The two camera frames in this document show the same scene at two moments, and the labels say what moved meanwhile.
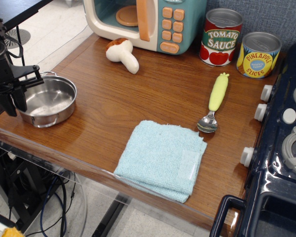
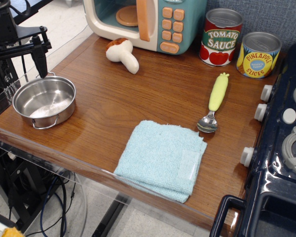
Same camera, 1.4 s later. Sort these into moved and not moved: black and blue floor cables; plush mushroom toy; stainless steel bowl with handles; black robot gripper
Moved: black robot gripper
Not moved: stainless steel bowl with handles; black and blue floor cables; plush mushroom toy
